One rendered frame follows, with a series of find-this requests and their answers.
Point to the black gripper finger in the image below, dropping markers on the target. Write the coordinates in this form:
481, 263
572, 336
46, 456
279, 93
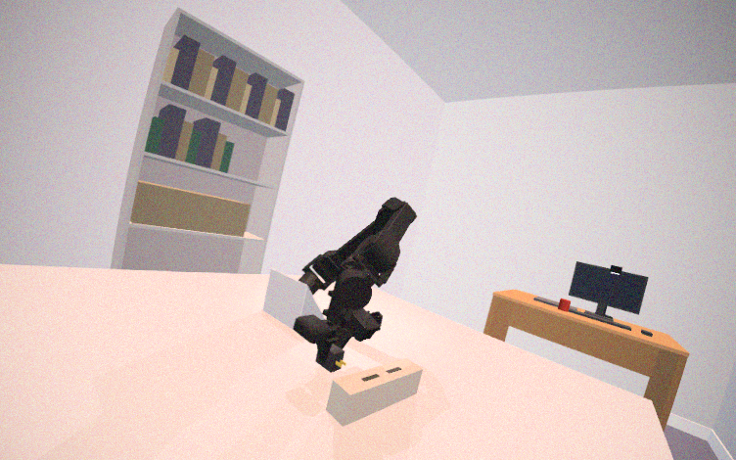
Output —
344, 336
324, 348

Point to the grey two-prong plug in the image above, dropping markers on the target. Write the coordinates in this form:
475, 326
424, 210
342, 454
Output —
334, 361

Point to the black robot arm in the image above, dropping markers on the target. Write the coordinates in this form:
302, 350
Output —
356, 266

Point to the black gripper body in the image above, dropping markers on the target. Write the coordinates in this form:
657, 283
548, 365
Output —
315, 330

